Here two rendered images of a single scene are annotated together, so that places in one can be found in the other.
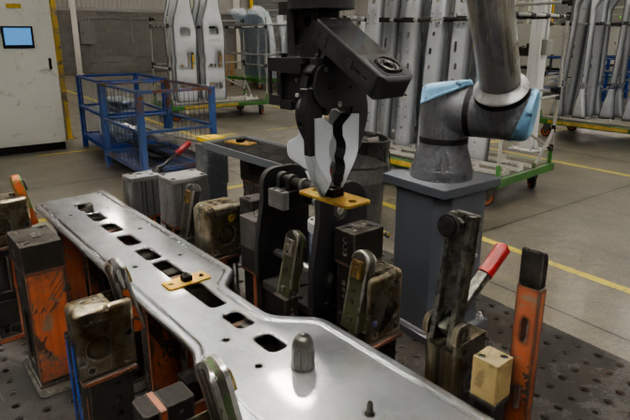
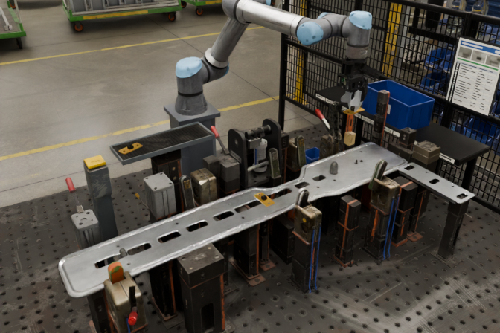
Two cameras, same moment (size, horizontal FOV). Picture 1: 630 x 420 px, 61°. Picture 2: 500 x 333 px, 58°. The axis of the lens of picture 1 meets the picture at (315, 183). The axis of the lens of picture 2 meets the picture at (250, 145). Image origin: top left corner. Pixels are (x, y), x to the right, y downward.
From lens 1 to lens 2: 186 cm
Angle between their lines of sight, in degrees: 77
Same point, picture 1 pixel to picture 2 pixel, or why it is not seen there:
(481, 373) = (352, 138)
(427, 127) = (195, 87)
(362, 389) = (345, 163)
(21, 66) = not seen: outside the picture
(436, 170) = (203, 105)
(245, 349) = (324, 183)
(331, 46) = (368, 69)
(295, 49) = (353, 73)
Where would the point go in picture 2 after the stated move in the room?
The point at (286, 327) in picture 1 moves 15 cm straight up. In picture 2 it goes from (309, 174) to (311, 140)
